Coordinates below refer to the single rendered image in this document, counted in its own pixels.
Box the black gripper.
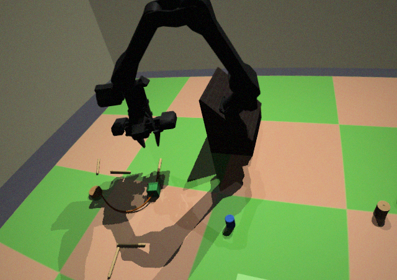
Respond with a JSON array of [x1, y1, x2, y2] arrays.
[[111, 99, 177, 148]]

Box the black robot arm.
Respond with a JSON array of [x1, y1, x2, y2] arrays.
[[94, 0, 261, 140]]

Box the blue cylinder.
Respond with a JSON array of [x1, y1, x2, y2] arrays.
[[225, 215, 236, 229]]

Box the green wooden block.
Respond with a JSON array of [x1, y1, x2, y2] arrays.
[[146, 182, 161, 197]]

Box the brown wooden cylinder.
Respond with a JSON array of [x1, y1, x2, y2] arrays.
[[373, 201, 391, 220]]

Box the round wooden button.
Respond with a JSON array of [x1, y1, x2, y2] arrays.
[[89, 186, 102, 198]]

